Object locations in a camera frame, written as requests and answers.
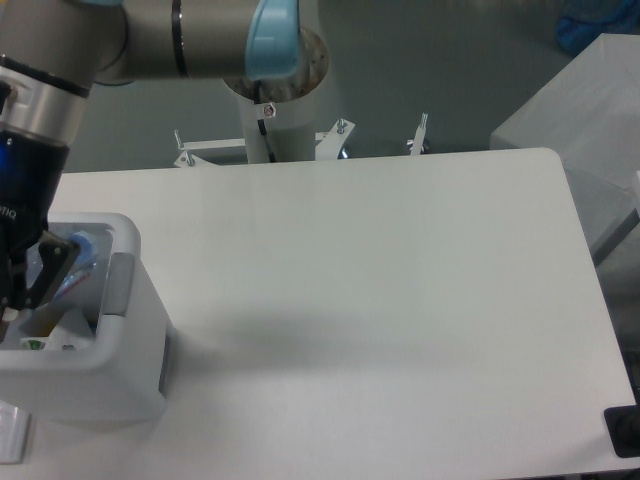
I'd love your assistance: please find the white trash can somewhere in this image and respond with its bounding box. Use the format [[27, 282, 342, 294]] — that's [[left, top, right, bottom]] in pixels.
[[1, 213, 175, 421]]

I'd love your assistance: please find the white table bracket middle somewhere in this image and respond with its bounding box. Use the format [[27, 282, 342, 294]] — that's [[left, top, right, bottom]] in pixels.
[[315, 118, 356, 160]]

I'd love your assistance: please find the white table bracket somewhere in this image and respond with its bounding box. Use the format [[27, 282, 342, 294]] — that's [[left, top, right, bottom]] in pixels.
[[315, 118, 356, 160], [173, 130, 247, 168]]

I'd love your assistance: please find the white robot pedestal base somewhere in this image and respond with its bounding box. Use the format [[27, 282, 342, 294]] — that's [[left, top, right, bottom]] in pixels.
[[224, 27, 329, 164]]

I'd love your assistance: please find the crushed clear plastic bottle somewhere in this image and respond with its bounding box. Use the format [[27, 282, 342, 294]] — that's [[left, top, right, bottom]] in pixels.
[[27, 223, 112, 307]]

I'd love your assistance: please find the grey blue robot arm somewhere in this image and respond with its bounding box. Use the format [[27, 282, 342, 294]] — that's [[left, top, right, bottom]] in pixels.
[[1, 1, 300, 311]]

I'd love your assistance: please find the metal table clamp right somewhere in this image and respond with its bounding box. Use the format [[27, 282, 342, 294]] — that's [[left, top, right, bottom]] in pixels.
[[406, 112, 429, 156]]

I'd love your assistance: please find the clear plastic wrapper bag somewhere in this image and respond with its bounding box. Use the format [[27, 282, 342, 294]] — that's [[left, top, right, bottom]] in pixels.
[[19, 307, 95, 351]]

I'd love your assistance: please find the black device at table edge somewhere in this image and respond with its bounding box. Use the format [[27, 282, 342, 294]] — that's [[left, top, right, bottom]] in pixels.
[[604, 405, 639, 458]]

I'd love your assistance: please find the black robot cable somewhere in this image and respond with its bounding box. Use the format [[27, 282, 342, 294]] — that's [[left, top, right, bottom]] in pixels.
[[252, 79, 277, 164]]

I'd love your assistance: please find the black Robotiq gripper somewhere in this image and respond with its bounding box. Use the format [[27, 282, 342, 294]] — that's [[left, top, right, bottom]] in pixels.
[[1, 128, 81, 339]]

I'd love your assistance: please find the white covered side table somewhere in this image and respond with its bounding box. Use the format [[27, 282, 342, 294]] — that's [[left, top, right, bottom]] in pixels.
[[490, 34, 639, 262]]

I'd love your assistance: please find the blue bag in background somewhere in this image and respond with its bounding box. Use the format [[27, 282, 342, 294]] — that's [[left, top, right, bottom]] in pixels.
[[554, 1, 639, 56]]

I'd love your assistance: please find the white table bracket left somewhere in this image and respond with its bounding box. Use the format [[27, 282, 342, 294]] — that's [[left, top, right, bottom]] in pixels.
[[173, 130, 247, 168]]

